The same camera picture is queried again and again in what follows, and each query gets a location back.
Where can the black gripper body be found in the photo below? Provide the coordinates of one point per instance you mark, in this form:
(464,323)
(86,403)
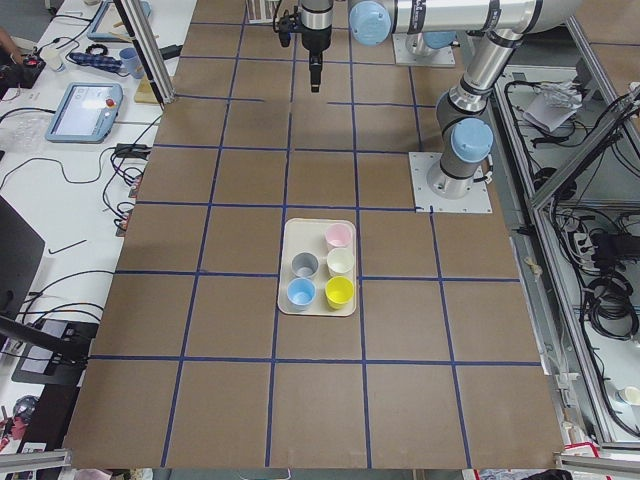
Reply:
(315,41)

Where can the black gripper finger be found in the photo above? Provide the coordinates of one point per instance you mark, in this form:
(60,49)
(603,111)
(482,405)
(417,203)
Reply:
(315,70)

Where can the pink plastic cup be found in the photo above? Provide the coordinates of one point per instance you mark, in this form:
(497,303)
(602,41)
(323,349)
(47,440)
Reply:
(338,235)

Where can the blue cup on desk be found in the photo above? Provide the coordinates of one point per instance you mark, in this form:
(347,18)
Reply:
(131,62)

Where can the pale green plastic cup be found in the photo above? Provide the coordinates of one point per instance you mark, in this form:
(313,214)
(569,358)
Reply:
(340,262)

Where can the grey plastic cup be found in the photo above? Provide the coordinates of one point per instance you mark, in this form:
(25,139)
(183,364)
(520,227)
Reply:
(305,265)

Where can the yellow plastic cup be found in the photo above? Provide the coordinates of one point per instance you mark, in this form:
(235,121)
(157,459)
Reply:
(339,291)

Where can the white paper cup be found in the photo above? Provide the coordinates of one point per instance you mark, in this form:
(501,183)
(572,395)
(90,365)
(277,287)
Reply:
(53,59)

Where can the wooden mug tree stand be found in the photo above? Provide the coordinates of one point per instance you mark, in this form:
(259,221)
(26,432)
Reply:
(144,93)

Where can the cream plastic tray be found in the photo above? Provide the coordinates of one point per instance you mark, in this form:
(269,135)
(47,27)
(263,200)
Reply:
(307,235)

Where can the black power adapter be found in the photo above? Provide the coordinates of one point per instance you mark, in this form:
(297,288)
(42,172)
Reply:
(131,151)

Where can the blue teach pendant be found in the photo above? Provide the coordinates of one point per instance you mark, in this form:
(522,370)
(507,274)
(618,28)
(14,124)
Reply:
(86,113)
(107,25)

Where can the blue plaid cloth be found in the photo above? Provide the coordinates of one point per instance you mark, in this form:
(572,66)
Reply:
(100,62)

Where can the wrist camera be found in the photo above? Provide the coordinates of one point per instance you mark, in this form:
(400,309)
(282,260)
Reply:
(285,26)

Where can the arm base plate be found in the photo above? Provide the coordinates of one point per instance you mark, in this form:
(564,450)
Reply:
(475,201)
(442,59)

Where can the aluminium frame post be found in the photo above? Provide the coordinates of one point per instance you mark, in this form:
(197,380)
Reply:
(141,35)

